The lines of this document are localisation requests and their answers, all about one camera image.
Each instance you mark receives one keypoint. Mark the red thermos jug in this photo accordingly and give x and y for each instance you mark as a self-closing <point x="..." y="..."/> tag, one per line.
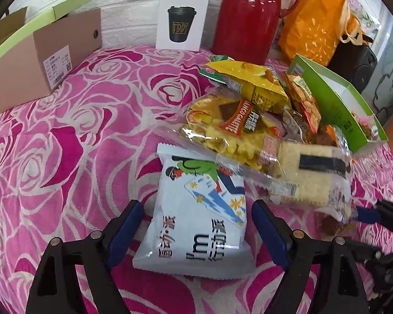
<point x="245" y="16"/>

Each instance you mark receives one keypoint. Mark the white and blue snack packet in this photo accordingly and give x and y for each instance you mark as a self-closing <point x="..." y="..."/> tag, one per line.
<point x="196" y="232"/>

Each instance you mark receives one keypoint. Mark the brown cardboard box green lid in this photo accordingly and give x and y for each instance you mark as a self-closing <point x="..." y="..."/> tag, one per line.
<point x="23" y="68"/>

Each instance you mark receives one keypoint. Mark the black speaker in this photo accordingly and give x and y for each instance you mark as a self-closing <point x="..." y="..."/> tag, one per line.
<point x="357" y="65"/>

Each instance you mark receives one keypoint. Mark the green snack packet red label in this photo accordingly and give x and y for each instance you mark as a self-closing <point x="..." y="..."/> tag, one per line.
<point x="215" y="74"/>

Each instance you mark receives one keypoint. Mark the yellow snack packet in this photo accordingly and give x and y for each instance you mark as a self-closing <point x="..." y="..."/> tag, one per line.
<point x="249" y="83"/>

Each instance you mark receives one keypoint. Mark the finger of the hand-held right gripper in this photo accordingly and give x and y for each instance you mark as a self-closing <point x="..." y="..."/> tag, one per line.
<point x="370" y="255"/>
<point x="366" y="216"/>

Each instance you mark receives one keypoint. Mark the orange bag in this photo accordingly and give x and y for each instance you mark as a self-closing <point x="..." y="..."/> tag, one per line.
<point x="314" y="23"/>

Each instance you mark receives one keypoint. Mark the clear cracker packet black stripe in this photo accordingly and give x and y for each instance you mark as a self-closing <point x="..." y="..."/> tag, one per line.
<point x="303" y="171"/>

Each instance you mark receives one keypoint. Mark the white box with cup print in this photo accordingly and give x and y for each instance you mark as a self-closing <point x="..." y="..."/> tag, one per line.
<point x="183" y="19"/>

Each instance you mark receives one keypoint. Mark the clear bag of yellow chips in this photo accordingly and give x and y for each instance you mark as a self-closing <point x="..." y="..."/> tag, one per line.
<point x="216" y="130"/>

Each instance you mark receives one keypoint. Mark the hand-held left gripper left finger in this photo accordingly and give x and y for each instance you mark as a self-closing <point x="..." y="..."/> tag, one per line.
<point x="128" y="225"/>

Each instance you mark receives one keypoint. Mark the pink rose blanket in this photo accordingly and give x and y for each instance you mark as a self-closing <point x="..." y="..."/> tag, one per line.
<point x="68" y="170"/>

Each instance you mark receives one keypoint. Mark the small orange wrapped snack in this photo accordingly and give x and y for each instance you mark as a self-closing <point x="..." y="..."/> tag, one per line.
<point x="334" y="134"/>

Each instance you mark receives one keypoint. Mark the red cracker snack packet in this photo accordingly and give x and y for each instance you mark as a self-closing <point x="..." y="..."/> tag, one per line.
<point x="303" y="101"/>

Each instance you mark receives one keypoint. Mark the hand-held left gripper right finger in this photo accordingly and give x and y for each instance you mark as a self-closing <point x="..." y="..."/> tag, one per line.
<point x="269" y="229"/>

